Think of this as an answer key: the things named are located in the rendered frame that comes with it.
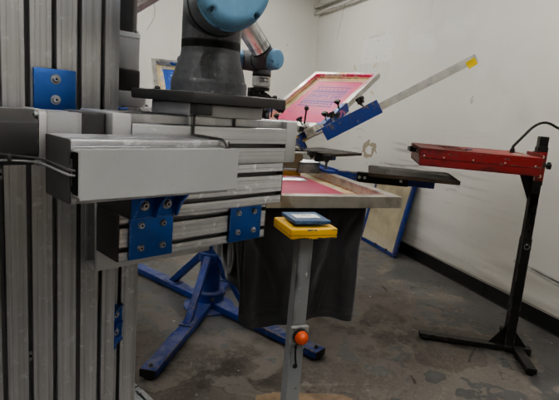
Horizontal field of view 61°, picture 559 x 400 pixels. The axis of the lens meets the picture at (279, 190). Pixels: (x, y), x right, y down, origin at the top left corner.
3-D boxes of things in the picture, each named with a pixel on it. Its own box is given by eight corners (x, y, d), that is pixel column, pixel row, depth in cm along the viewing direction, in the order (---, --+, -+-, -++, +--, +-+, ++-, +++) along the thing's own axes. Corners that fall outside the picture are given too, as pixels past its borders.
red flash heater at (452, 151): (517, 170, 270) (521, 149, 268) (548, 180, 226) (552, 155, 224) (408, 160, 280) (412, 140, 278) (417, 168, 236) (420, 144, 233)
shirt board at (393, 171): (446, 186, 276) (447, 172, 275) (459, 198, 237) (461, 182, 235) (226, 164, 298) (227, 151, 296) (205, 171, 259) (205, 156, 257)
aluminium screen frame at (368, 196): (401, 208, 153) (402, 196, 153) (225, 208, 133) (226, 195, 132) (306, 171, 226) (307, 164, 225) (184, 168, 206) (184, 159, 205)
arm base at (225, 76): (199, 91, 84) (201, 34, 83) (155, 89, 95) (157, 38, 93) (261, 97, 95) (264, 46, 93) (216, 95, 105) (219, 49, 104)
